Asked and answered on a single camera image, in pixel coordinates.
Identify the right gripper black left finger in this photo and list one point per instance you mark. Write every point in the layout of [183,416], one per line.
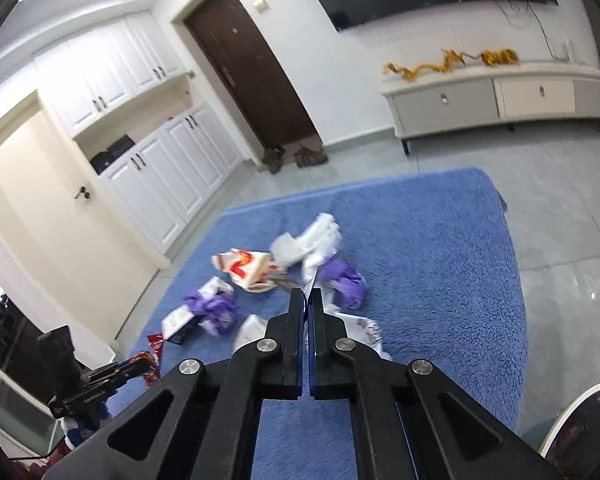
[201,420]

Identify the dark brown entrance door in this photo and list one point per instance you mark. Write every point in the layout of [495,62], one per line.
[250,71]

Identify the blue shaggy rug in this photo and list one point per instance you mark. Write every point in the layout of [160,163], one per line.
[442,284]

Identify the purple glove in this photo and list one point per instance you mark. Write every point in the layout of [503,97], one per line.
[215,314]
[344,280]

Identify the white wall cabinet unit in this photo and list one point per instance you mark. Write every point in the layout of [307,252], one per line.
[119,90]

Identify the white round trash bin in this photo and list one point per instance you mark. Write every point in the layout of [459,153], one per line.
[572,446]

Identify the white printed carton box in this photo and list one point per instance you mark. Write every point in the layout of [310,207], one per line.
[252,329]

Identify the white printed plastic bag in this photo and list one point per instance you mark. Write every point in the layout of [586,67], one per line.
[363,330]

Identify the white flat paper box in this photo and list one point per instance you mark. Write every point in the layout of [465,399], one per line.
[180,323]

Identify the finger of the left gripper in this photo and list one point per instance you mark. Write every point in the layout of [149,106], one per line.
[134,366]

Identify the red white paper food bag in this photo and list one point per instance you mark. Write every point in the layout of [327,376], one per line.
[248,270]

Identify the purple glove right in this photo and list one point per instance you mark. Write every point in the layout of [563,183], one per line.
[344,280]

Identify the cream interior door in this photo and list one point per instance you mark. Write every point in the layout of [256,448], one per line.
[56,219]

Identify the purple glove left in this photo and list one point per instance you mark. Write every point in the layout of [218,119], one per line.
[215,314]

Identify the white low tv cabinet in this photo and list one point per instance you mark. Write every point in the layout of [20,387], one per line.
[481,96]

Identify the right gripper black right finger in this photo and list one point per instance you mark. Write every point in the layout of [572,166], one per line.
[411,421]

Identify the golden dragon ornament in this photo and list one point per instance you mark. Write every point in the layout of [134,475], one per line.
[451,59]

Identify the red snack wrapper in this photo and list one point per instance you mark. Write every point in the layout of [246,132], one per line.
[155,343]

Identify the clear plastic bag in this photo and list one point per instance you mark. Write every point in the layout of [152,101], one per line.
[283,281]

